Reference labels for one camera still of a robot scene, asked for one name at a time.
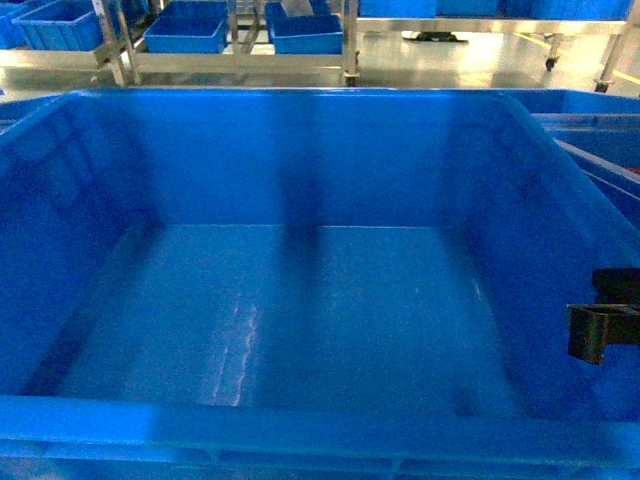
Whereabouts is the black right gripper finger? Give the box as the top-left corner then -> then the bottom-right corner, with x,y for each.
567,268 -> 639,365

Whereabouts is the large blue plastic crate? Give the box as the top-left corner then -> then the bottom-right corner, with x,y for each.
1,89 -> 639,479

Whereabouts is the blue bin with red packets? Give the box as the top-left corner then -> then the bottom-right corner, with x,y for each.
555,139 -> 639,229

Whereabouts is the empty blue bin behind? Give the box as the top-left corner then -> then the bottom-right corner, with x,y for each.
504,89 -> 639,132

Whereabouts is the row of blue bins top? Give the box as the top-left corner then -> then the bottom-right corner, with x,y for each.
359,0 -> 632,21

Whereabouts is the blue bin right far rack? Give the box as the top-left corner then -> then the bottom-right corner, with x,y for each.
264,1 -> 343,55

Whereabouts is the blue bin rack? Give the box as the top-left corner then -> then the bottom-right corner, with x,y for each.
144,1 -> 229,54
264,1 -> 343,55

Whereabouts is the blue bin centre far rack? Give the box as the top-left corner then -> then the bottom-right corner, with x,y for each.
144,1 -> 229,54

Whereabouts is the metal rack with casters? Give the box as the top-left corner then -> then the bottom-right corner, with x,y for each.
0,0 -> 640,94

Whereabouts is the blue bin on far rack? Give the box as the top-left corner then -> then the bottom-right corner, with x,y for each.
12,1 -> 104,51

